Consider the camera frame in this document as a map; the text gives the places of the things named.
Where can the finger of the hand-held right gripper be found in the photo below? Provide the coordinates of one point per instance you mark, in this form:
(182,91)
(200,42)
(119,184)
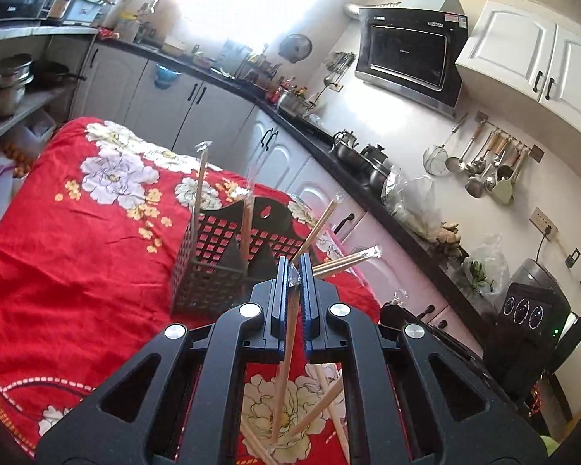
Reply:
(457,348)

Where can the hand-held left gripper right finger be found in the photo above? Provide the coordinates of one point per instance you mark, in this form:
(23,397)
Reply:
(309,300)

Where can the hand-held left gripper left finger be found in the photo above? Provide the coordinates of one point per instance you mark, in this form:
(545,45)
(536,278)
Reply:
(283,300)

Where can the wooden chopstick pair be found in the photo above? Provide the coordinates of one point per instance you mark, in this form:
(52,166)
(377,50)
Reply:
(319,225)
(348,260)
(199,189)
(247,223)
(314,409)
(256,441)
(337,428)
(283,387)

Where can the dark grey utensil basket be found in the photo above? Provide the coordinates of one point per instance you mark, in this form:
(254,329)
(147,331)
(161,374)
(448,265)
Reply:
(208,271)

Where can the row of hanging kitchen utensils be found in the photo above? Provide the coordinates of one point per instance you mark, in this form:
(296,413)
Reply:
(503,189)

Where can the black appliance with round dials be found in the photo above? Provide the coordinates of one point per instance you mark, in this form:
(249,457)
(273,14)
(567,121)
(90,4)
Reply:
(520,310)

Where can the plastic bag of greens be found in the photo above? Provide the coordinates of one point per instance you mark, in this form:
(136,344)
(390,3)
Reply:
(481,271)

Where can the ginger root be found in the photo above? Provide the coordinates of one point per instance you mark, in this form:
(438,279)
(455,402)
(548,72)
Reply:
(449,233)

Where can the clear bag of vegetables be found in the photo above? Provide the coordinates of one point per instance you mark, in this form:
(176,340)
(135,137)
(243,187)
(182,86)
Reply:
(411,198)

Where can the black cooking pot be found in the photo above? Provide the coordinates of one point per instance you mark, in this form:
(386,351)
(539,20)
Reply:
(375,160)

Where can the steel teapot kettle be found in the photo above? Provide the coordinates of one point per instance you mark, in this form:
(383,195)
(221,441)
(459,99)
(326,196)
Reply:
(346,141)

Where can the white base cabinet row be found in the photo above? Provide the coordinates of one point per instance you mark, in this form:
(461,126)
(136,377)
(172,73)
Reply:
(213,116)

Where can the steel pot on stove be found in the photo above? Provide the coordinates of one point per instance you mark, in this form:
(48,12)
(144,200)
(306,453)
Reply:
(293,101)

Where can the red floral tablecloth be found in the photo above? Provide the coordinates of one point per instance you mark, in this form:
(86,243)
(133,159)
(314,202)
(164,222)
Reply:
(77,252)

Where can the countertop dish rack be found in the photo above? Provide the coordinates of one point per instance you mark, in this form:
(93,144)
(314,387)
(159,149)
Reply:
(249,65)

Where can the round steel pan lid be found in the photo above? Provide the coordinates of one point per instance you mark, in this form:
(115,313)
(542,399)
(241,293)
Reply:
(295,48)

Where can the blue plastic bag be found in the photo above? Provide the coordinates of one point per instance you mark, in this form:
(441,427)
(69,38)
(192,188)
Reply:
(167,76)

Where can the black range hood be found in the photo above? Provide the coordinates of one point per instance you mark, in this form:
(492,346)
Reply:
(406,53)

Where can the white upper cabinet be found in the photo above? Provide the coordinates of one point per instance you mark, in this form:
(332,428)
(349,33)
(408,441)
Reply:
(513,48)

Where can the bag of oranges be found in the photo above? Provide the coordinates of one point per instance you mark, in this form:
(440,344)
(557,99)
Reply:
(17,155)

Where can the black wok pan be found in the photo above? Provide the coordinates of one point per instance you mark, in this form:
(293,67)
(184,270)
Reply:
(51,73)

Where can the stacked steel pots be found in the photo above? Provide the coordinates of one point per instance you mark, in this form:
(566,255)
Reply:
(7,87)

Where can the white and blue box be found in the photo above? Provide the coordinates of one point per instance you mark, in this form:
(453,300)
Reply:
(84,7)

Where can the brown spice jar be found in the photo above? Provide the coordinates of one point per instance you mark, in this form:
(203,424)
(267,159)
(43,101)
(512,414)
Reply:
(58,5)

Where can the beige wall socket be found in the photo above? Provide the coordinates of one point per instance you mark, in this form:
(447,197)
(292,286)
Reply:
(544,223)

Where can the wall utensil holder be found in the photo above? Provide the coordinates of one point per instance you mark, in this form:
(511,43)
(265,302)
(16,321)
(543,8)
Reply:
(341,65)

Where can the silver exhaust duct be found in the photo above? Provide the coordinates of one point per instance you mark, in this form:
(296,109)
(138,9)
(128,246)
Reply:
(353,9)

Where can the white wall shelf unit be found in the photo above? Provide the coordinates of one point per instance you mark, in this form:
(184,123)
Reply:
(29,101)

